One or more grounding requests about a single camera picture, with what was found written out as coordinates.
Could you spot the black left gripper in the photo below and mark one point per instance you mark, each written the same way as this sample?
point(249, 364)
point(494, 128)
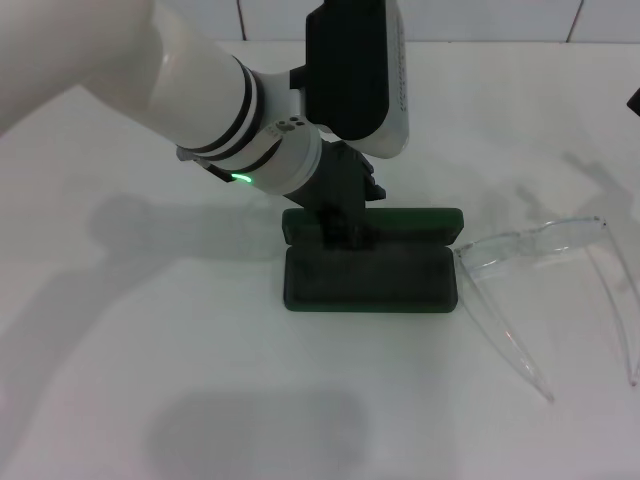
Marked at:
point(345, 175)

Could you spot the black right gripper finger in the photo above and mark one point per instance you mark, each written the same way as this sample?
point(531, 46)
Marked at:
point(636, 102)

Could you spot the green glasses case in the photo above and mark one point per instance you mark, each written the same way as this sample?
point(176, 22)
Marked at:
point(370, 295)

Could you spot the clear plastic glasses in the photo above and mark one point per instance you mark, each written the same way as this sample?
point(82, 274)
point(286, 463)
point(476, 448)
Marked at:
point(500, 255)

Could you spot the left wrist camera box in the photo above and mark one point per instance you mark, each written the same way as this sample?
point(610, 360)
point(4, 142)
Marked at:
point(345, 70)

